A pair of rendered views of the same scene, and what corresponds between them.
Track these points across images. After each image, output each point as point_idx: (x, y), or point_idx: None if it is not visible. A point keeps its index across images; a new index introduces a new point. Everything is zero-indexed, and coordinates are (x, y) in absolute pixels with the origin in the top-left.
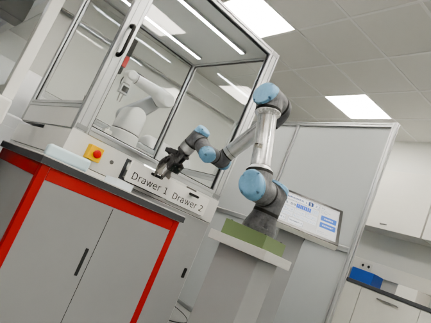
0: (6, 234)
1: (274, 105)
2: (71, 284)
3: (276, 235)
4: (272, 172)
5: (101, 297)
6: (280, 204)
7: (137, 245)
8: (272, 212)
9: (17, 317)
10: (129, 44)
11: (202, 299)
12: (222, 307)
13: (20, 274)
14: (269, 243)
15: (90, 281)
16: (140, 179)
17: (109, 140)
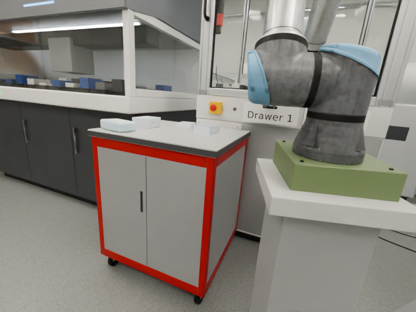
0: (95, 185)
1: None
2: (142, 218)
3: None
4: (288, 34)
5: (167, 229)
6: (346, 90)
7: (179, 186)
8: (329, 112)
9: (121, 236)
10: (213, 2)
11: (260, 249)
12: (265, 272)
13: (111, 210)
14: (317, 177)
15: (153, 216)
16: (256, 115)
17: (227, 92)
